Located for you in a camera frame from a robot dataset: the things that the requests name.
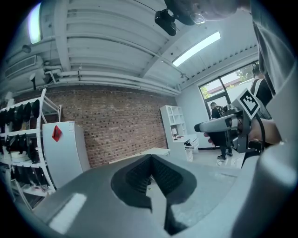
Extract person's face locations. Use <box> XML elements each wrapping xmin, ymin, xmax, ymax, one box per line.
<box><xmin>195</xmin><ymin>0</ymin><xmax>252</xmax><ymax>23</ymax></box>

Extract bright ceiling light panel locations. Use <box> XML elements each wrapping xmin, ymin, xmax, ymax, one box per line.
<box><xmin>28</xmin><ymin>1</ymin><xmax>43</xmax><ymax>45</ymax></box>

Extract white air vent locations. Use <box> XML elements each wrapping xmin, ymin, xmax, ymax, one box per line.
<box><xmin>4</xmin><ymin>55</ymin><xmax>37</xmax><ymax>79</ymax></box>

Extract white cabinet with shelves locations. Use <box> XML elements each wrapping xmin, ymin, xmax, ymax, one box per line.
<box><xmin>159</xmin><ymin>105</ymin><xmax>200</xmax><ymax>161</ymax></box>

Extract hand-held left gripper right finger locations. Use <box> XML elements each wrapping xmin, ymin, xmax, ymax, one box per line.
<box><xmin>150</xmin><ymin>154</ymin><xmax>239</xmax><ymax>236</ymax></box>

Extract thin-framed glasses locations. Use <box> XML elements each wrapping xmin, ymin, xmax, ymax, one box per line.
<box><xmin>190</xmin><ymin>13</ymin><xmax>206</xmax><ymax>26</ymax></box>

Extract red diamond sticker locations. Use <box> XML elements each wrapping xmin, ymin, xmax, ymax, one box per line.
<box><xmin>51</xmin><ymin>125</ymin><xmax>63</xmax><ymax>143</ymax></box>

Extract person's grey shirt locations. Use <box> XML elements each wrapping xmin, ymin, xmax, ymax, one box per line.
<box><xmin>241</xmin><ymin>0</ymin><xmax>298</xmax><ymax>238</ymax></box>

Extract white metal shelf rack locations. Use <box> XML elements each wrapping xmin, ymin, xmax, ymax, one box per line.
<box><xmin>0</xmin><ymin>88</ymin><xmax>63</xmax><ymax>210</ymax></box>

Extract black-framed window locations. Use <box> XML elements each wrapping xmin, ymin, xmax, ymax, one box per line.
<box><xmin>198</xmin><ymin>60</ymin><xmax>260</xmax><ymax>120</ymax></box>

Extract long ceiling light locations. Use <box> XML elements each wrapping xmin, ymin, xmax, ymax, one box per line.
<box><xmin>171</xmin><ymin>31</ymin><xmax>221</xmax><ymax>67</ymax></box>

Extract person's right forearm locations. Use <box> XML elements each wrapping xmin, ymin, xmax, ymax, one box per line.
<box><xmin>248</xmin><ymin>118</ymin><xmax>283</xmax><ymax>146</ymax></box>

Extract black head camera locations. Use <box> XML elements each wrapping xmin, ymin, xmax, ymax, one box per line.
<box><xmin>154</xmin><ymin>8</ymin><xmax>178</xmax><ymax>37</ymax></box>

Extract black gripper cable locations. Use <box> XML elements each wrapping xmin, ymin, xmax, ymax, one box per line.
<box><xmin>254</xmin><ymin>115</ymin><xmax>266</xmax><ymax>153</ymax></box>

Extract white refrigerator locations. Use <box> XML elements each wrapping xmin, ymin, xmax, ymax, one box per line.
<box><xmin>41</xmin><ymin>120</ymin><xmax>91</xmax><ymax>189</ymax></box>

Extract row of black bags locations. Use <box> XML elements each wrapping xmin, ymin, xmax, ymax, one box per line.
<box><xmin>0</xmin><ymin>133</ymin><xmax>51</xmax><ymax>190</ymax></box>

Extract white ceiling pipe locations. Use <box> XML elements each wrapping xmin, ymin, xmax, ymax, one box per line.
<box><xmin>44</xmin><ymin>69</ymin><xmax>182</xmax><ymax>96</ymax></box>

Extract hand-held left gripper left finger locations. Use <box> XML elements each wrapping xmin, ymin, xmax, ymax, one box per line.
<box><xmin>34</xmin><ymin>153</ymin><xmax>169</xmax><ymax>238</ymax></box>

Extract row of black hats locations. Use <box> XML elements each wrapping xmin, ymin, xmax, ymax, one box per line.
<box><xmin>0</xmin><ymin>99</ymin><xmax>41</xmax><ymax>126</ymax></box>

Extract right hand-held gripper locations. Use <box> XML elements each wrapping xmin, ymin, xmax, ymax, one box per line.
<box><xmin>194</xmin><ymin>87</ymin><xmax>261</xmax><ymax>154</ymax></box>

